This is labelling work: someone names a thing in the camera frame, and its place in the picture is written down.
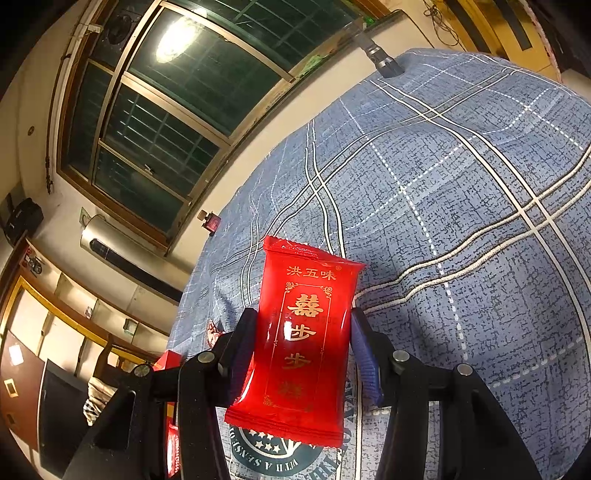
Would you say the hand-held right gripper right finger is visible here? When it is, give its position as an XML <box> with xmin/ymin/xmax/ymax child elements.
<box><xmin>351</xmin><ymin>308</ymin><xmax>543</xmax><ymax>480</ymax></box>

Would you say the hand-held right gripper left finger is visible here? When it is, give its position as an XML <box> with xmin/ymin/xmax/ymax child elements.
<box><xmin>62</xmin><ymin>307</ymin><xmax>259</xmax><ymax>480</ymax></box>

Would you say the glossy red snack packet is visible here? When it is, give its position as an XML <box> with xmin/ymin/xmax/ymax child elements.
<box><xmin>224</xmin><ymin>235</ymin><xmax>367</xmax><ymax>448</ymax></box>

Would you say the red gift box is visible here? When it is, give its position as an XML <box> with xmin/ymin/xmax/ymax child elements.
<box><xmin>152</xmin><ymin>350</ymin><xmax>183</xmax><ymax>478</ymax></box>

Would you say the dark wooden chair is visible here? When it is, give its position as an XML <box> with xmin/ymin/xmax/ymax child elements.
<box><xmin>85</xmin><ymin>335</ymin><xmax>158</xmax><ymax>428</ymax></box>

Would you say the blue plaid bed sheet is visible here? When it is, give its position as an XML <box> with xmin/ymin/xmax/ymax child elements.
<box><xmin>166</xmin><ymin>46</ymin><xmax>591</xmax><ymax>480</ymax></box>

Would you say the white standing air conditioner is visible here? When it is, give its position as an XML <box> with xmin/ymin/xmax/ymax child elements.
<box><xmin>81</xmin><ymin>215</ymin><xmax>184</xmax><ymax>304</ymax></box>

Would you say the black television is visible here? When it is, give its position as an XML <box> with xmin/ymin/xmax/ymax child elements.
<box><xmin>37</xmin><ymin>360</ymin><xmax>90</xmax><ymax>480</ymax></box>

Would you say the wooden framed window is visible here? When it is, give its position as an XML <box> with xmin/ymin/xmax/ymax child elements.
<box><xmin>58</xmin><ymin>0</ymin><xmax>402</xmax><ymax>252</ymax></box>

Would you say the grey flashlight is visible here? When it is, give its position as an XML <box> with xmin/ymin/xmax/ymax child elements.
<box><xmin>355</xmin><ymin>19</ymin><xmax>405</xmax><ymax>78</ymax></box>

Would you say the window exhaust fan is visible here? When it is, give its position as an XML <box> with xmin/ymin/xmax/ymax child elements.
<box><xmin>102</xmin><ymin>7</ymin><xmax>137</xmax><ymax>47</ymax></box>

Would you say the yellow trimmed wall cabinet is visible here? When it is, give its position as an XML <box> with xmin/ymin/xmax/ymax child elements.
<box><xmin>0</xmin><ymin>240</ymin><xmax>171</xmax><ymax>462</ymax></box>

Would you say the black wall speaker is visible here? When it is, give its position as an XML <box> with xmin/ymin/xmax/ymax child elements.
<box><xmin>2</xmin><ymin>198</ymin><xmax>44</xmax><ymax>245</ymax></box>

